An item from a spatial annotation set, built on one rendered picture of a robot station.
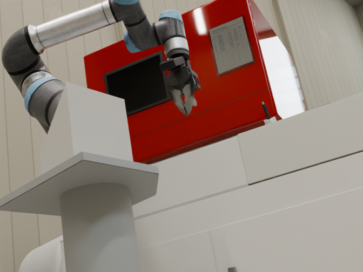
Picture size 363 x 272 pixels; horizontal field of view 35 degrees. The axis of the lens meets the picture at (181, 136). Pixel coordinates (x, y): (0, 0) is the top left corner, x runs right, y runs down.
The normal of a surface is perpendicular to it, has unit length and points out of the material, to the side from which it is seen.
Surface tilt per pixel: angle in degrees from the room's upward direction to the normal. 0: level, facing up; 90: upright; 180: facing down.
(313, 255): 90
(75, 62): 90
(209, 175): 90
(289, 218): 90
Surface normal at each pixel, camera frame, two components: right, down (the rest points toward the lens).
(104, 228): 0.22, -0.41
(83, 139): 0.73, -0.37
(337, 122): -0.43, -0.28
